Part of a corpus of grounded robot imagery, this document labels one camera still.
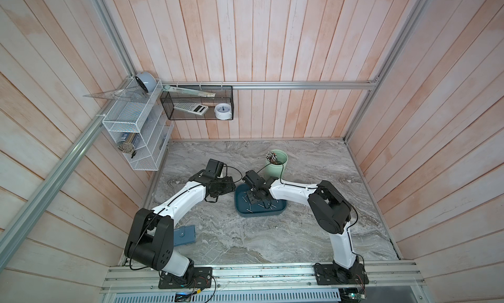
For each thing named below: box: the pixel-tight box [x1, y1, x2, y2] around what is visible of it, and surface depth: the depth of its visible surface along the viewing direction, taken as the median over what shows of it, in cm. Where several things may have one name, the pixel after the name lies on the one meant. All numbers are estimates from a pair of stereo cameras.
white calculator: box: [173, 102, 209, 116], surface depth 100 cm
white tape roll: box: [213, 102, 233, 121], surface depth 97 cm
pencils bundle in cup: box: [265, 150, 282, 166], surface depth 92 cm
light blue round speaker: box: [135, 71, 157, 94], surface depth 85 cm
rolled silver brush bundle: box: [117, 132, 136, 154], surface depth 78 cm
